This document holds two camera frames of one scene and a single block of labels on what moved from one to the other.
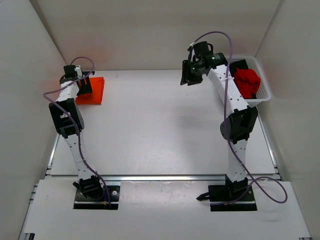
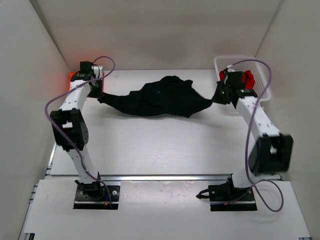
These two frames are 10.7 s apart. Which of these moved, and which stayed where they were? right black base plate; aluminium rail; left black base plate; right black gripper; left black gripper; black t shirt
Moved: left black gripper; black t shirt; right black gripper
Stayed: aluminium rail; left black base plate; right black base plate
